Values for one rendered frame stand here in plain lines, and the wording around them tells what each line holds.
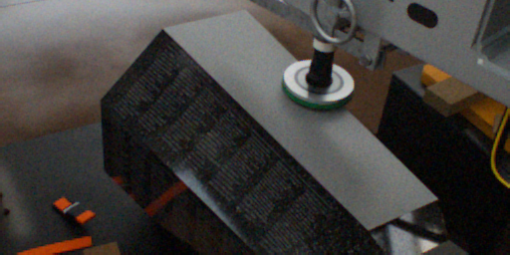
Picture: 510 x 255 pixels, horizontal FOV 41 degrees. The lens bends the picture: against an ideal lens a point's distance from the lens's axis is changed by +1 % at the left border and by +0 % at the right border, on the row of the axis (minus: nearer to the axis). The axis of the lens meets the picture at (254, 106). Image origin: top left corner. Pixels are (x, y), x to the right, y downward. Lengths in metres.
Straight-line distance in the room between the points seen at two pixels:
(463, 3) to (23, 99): 2.31
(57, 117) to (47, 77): 0.33
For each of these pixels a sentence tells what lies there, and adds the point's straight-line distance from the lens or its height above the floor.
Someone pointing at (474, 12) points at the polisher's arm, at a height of 1.32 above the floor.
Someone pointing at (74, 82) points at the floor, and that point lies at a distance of 3.44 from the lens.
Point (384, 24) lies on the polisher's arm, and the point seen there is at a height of 1.19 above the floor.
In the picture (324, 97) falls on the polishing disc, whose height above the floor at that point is 0.85.
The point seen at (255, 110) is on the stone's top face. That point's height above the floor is 0.80.
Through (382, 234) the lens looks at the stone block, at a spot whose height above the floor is 0.79.
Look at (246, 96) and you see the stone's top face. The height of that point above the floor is 0.80.
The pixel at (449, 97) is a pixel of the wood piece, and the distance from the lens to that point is 2.14.
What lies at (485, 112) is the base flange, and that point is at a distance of 2.22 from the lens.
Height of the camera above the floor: 1.99
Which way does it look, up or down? 37 degrees down
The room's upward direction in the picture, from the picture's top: 7 degrees clockwise
